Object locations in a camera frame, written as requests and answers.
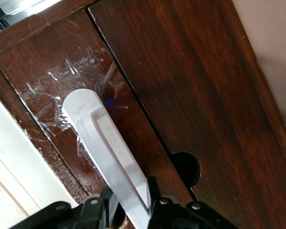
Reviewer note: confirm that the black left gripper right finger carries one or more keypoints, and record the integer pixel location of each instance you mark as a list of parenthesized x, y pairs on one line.
[(176, 214)]

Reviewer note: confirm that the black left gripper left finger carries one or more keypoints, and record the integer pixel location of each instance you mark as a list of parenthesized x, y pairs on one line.
[(85, 214)]

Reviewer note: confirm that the dark wood drawer with notch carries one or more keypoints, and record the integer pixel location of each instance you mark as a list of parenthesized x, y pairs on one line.
[(205, 95)]

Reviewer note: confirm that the dark wood drawer cabinet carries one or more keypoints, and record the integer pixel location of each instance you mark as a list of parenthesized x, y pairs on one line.
[(19, 33)]

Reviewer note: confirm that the clear adhesive tape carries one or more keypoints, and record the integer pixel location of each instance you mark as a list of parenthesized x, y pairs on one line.
[(50, 100)]

